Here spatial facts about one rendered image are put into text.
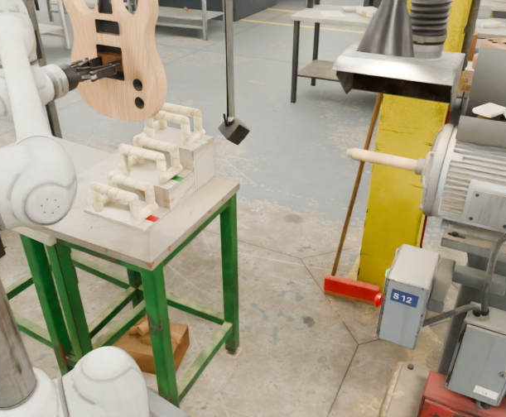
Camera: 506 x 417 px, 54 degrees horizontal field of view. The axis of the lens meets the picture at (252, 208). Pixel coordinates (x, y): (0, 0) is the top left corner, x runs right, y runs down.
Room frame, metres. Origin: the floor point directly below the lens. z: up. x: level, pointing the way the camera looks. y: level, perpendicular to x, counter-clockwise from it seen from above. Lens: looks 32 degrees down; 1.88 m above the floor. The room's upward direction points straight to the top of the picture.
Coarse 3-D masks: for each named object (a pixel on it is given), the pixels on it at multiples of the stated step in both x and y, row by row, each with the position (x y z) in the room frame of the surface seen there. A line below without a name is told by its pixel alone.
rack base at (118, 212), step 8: (120, 200) 1.57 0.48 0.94; (88, 208) 1.51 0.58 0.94; (104, 208) 1.51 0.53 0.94; (112, 208) 1.51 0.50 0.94; (120, 208) 1.51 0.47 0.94; (128, 208) 1.51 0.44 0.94; (160, 208) 1.51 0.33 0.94; (168, 208) 1.51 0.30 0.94; (96, 216) 1.48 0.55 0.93; (104, 216) 1.46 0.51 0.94; (112, 216) 1.46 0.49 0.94; (120, 216) 1.46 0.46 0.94; (128, 216) 1.46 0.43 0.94; (160, 216) 1.46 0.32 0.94; (128, 224) 1.41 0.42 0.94; (136, 224) 1.41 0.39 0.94; (144, 224) 1.41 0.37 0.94; (152, 224) 1.42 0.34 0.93
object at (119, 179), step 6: (108, 174) 1.57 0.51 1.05; (114, 174) 1.57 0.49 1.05; (114, 180) 1.55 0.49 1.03; (120, 180) 1.54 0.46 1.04; (126, 180) 1.53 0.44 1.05; (132, 180) 1.52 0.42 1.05; (138, 180) 1.52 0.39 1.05; (132, 186) 1.51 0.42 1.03; (138, 186) 1.50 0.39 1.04; (144, 186) 1.49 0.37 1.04; (150, 186) 1.49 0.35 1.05
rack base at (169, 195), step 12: (132, 168) 1.67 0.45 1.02; (144, 168) 1.67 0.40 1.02; (156, 168) 1.67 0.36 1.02; (168, 168) 1.67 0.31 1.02; (144, 180) 1.57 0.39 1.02; (156, 180) 1.57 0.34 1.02; (168, 180) 1.57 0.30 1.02; (192, 180) 1.64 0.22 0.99; (132, 192) 1.59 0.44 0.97; (144, 192) 1.56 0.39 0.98; (156, 192) 1.54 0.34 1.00; (168, 192) 1.51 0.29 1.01; (180, 192) 1.57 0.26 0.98; (192, 192) 1.64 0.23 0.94; (168, 204) 1.51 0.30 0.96
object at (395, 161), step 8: (360, 152) 1.30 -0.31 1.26; (368, 152) 1.29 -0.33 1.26; (376, 152) 1.29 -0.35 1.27; (360, 160) 1.30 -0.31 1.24; (368, 160) 1.28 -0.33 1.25; (376, 160) 1.27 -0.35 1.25; (384, 160) 1.26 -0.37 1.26; (392, 160) 1.26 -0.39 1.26; (400, 160) 1.25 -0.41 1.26; (408, 160) 1.24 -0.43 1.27; (416, 160) 1.24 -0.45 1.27; (400, 168) 1.25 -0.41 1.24; (408, 168) 1.23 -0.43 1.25
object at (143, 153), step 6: (120, 144) 1.65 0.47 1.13; (120, 150) 1.63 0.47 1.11; (126, 150) 1.62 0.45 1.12; (132, 150) 1.61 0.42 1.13; (138, 150) 1.60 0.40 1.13; (144, 150) 1.60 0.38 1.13; (144, 156) 1.58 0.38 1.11; (150, 156) 1.57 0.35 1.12; (156, 156) 1.56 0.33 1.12; (162, 156) 1.56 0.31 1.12
